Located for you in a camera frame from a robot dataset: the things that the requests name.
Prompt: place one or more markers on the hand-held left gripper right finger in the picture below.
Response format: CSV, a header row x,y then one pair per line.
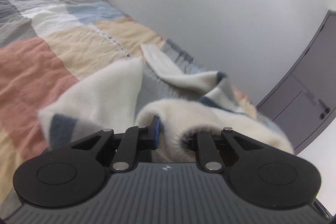
x,y
202,144

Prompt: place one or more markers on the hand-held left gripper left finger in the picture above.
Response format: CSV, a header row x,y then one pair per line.
x,y
156,132

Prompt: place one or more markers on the cream fuzzy sweater blue stripes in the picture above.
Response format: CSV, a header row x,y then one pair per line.
x,y
105,92

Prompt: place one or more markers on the grey-purple cabinet door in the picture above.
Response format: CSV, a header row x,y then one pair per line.
x,y
302,98

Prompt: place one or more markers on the patchwork quilt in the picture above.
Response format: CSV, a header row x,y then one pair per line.
x,y
52,37

